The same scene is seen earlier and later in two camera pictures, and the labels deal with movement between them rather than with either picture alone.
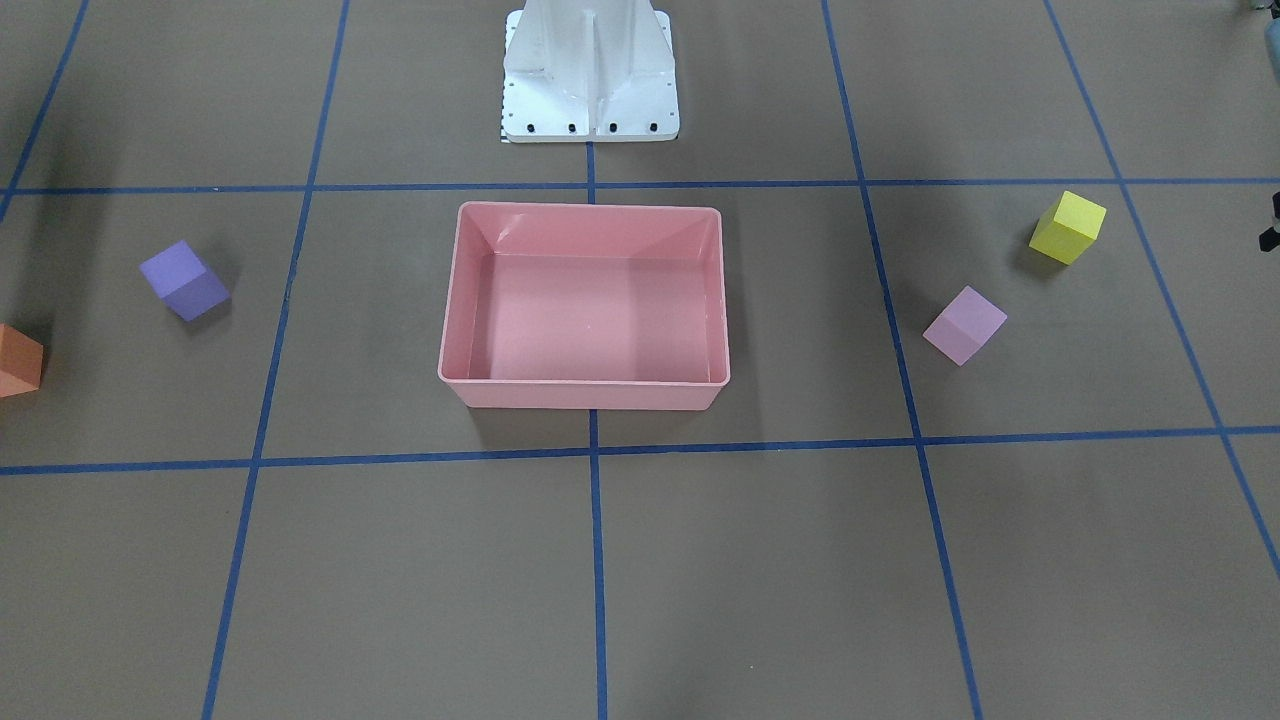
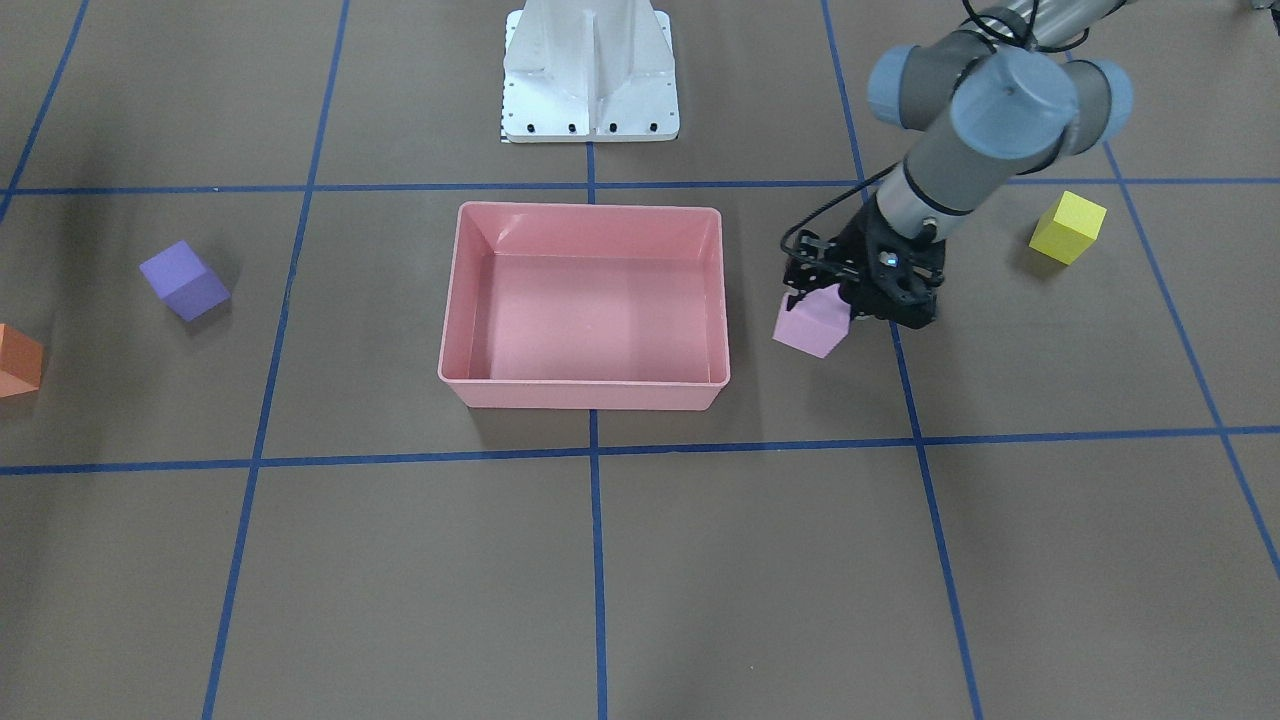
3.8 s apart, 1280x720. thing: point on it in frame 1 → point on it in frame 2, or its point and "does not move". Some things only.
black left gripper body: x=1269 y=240 → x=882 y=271
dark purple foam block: x=189 y=284 does not move
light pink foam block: x=966 y=326 → x=817 y=323
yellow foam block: x=1069 y=228 does not move
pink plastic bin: x=585 y=306 does not move
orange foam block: x=20 y=362 does not move
